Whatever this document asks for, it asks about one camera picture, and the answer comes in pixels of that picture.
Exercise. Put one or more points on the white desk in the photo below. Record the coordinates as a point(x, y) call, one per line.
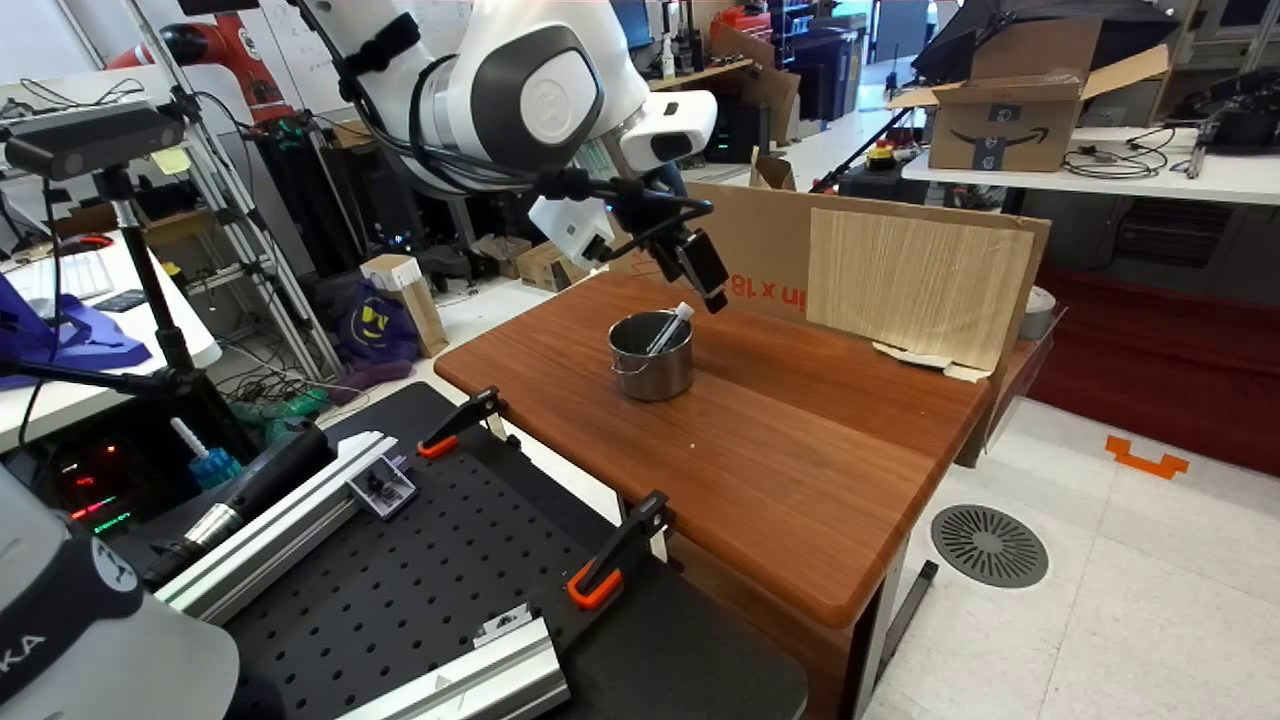
point(1175, 173)

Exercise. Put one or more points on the black photo umbrella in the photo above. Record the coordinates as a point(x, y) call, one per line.
point(960, 32)

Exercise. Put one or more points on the round floor drain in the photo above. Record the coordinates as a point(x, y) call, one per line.
point(988, 547)

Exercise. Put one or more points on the brown cardboard panel red print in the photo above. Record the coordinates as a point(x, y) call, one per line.
point(760, 255)

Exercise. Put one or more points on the grey metal desk leg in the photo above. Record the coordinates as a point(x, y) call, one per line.
point(906, 614)

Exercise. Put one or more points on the orange and black bar clamp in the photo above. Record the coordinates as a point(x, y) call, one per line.
point(623, 547)
point(466, 418)

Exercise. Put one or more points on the purple bag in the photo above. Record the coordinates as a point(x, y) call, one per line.
point(360, 326)

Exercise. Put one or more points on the black marker pen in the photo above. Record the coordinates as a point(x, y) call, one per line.
point(665, 331)

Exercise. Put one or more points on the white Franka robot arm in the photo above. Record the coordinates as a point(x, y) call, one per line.
point(521, 95)

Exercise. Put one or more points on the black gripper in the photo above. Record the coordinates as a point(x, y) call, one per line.
point(644, 208)

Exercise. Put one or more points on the black camera tripod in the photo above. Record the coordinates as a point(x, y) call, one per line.
point(160, 304)

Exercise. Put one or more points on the aluminium extrusion rail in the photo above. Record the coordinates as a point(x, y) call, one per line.
point(285, 520)
point(480, 682)

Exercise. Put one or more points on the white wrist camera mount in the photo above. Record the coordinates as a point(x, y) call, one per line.
point(575, 226)

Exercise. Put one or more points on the small stainless steel pot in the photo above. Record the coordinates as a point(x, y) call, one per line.
point(649, 360)

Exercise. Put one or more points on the black perforated breadboard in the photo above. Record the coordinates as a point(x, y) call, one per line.
point(403, 585)

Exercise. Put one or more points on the aluminium bracket plate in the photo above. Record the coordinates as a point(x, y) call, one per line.
point(387, 491)

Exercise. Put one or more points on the open cardboard shipping box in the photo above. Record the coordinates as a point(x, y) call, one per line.
point(1024, 113)

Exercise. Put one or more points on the silver light stand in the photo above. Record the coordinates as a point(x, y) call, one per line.
point(224, 200)

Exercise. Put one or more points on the blue cloth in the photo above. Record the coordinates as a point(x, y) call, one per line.
point(60, 333)

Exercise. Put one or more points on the black stereo camera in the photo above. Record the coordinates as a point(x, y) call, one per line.
point(87, 139)

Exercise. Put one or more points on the pale corrugated sheet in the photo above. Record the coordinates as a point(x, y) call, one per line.
point(921, 285)

